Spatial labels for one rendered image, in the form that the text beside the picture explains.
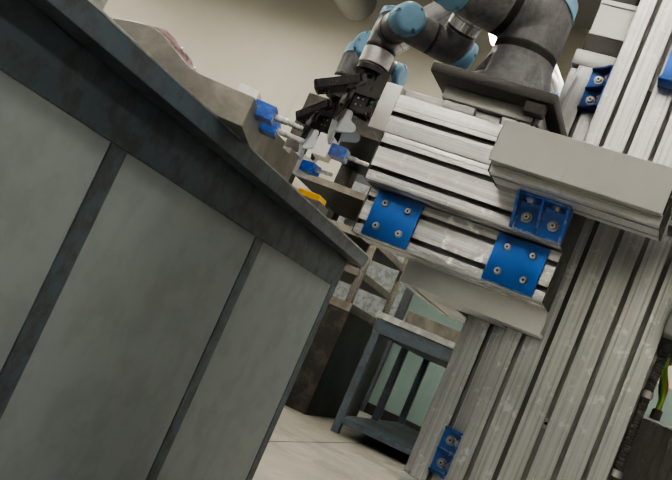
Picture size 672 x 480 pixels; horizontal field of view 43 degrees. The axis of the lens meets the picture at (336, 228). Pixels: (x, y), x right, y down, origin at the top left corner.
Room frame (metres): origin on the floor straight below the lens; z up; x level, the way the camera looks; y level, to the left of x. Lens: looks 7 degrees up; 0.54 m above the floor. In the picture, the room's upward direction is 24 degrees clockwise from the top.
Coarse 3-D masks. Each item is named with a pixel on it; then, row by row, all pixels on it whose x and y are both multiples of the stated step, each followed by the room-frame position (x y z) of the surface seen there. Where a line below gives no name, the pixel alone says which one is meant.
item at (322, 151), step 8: (320, 136) 1.94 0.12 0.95; (320, 144) 1.94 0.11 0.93; (328, 144) 1.94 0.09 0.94; (336, 144) 1.94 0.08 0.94; (312, 152) 1.94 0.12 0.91; (320, 152) 1.94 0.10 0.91; (328, 152) 1.94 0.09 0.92; (336, 152) 1.93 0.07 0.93; (344, 152) 1.93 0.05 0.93; (320, 160) 1.99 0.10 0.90; (328, 160) 1.97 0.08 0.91; (336, 160) 1.97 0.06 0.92; (344, 160) 1.94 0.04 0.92; (352, 160) 1.94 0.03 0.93; (360, 160) 1.94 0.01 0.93
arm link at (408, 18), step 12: (396, 12) 1.80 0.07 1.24; (408, 12) 1.80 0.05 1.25; (420, 12) 1.81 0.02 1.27; (384, 24) 1.87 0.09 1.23; (396, 24) 1.81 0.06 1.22; (408, 24) 1.81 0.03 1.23; (420, 24) 1.81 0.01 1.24; (432, 24) 1.84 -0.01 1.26; (384, 36) 1.90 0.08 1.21; (396, 36) 1.86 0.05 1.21; (408, 36) 1.83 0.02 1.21; (420, 36) 1.84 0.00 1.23; (432, 36) 1.84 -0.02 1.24; (420, 48) 1.87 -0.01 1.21
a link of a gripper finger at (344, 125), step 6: (342, 114) 1.92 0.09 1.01; (348, 114) 1.93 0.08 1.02; (336, 120) 1.91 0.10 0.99; (342, 120) 1.92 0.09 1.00; (348, 120) 1.92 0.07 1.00; (330, 126) 1.92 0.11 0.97; (336, 126) 1.92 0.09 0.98; (342, 126) 1.92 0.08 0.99; (348, 126) 1.92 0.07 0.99; (354, 126) 1.92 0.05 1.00; (330, 132) 1.92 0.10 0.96; (342, 132) 1.92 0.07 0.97; (348, 132) 1.91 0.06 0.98; (330, 138) 1.92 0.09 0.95
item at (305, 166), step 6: (306, 156) 2.29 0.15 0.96; (300, 162) 2.28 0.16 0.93; (306, 162) 2.28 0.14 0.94; (312, 162) 2.27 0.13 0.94; (294, 168) 2.29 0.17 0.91; (300, 168) 2.28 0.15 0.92; (306, 168) 2.27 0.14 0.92; (312, 168) 2.27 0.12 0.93; (318, 168) 2.29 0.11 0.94; (294, 174) 2.33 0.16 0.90; (300, 174) 2.30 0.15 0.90; (306, 174) 2.32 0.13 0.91; (312, 174) 2.29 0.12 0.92; (318, 174) 2.29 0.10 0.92; (324, 174) 2.26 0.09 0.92; (330, 174) 2.24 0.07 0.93
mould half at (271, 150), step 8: (264, 136) 1.77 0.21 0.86; (264, 144) 1.78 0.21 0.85; (272, 144) 1.82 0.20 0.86; (280, 144) 1.85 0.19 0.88; (264, 152) 1.80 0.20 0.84; (272, 152) 1.83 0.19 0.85; (280, 152) 1.87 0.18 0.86; (272, 160) 1.85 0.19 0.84; (280, 160) 1.88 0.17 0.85; (288, 160) 1.92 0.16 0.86; (296, 160) 1.96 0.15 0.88; (280, 168) 1.90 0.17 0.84; (288, 168) 1.94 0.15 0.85; (288, 176) 1.96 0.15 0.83
